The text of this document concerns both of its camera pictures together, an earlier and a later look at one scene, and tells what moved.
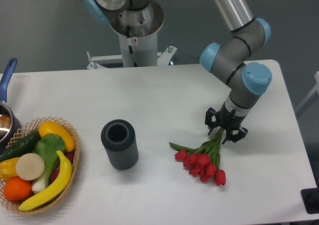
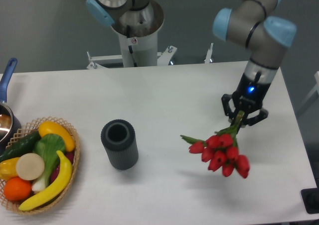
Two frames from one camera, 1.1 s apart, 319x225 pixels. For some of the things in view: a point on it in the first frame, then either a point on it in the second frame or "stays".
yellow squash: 49,127 stays
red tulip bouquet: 204,161 → 220,150
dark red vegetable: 56,170 stays
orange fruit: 17,189 stays
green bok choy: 51,147 stays
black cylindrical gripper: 227,119 → 249,96
